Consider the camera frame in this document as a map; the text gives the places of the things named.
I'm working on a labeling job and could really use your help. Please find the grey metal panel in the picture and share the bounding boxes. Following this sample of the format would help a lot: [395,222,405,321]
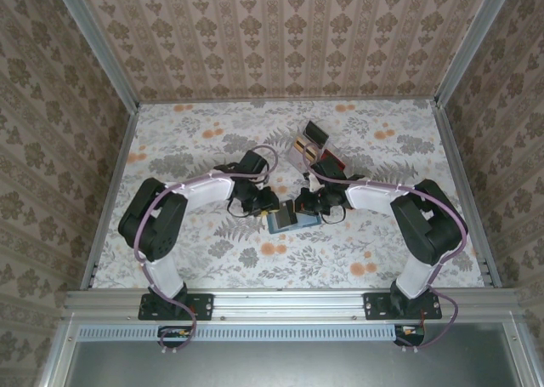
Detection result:
[63,322,522,387]

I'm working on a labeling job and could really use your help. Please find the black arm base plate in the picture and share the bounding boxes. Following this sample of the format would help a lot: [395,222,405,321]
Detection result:
[138,292,215,322]
[364,292,443,322]

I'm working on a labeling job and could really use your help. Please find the aluminium side rail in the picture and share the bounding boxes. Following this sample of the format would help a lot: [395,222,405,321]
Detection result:
[431,100,502,290]
[80,104,141,293]

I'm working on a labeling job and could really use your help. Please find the plain black card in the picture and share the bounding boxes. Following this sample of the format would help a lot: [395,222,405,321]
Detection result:
[303,121,331,146]

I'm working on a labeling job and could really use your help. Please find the blue card holder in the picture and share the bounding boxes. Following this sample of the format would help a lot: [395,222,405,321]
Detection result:
[267,210,320,235]

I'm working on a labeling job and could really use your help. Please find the slanted aluminium post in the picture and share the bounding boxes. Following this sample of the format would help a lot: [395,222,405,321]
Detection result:
[433,0,519,107]
[49,0,141,111]

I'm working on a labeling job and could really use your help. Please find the long aluminium base rail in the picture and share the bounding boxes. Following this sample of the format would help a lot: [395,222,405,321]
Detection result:
[63,288,522,320]

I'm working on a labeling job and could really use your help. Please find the slotted white cable duct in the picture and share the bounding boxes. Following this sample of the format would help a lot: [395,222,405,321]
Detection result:
[78,323,399,343]

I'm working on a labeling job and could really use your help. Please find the dark card with white mark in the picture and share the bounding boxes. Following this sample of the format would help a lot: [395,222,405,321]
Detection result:
[274,199,299,231]

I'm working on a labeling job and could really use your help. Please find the purple cable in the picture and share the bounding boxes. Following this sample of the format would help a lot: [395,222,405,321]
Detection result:
[133,145,275,355]
[301,143,468,355]

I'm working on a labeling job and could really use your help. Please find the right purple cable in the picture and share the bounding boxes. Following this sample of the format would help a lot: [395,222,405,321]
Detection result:
[301,143,468,355]

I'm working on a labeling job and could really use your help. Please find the black wiring port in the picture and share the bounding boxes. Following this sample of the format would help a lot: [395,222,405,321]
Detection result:
[156,325,193,349]
[393,323,427,348]

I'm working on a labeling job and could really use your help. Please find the gold striped card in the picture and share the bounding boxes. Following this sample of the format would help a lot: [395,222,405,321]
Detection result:
[293,134,320,161]

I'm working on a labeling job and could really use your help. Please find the floral table cover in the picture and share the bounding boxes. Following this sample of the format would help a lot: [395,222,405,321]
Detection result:
[91,100,488,290]

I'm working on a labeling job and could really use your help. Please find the right black wire loop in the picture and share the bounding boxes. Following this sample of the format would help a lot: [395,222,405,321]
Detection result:
[320,206,346,225]

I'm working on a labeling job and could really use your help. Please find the left black wire loop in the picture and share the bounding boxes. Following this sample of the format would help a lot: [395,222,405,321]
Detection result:
[224,197,256,219]

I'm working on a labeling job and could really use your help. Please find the black wire loop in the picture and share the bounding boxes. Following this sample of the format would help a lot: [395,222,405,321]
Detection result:
[320,206,346,225]
[224,197,256,219]

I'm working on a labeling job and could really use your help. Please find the clear plastic card tray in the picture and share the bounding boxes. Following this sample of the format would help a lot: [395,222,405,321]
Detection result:
[286,120,349,171]

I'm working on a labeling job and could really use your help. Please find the red card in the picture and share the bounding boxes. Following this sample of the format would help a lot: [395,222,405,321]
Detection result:
[320,148,346,171]

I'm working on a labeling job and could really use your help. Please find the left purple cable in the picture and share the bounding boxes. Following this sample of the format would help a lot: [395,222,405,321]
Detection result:
[133,145,275,355]

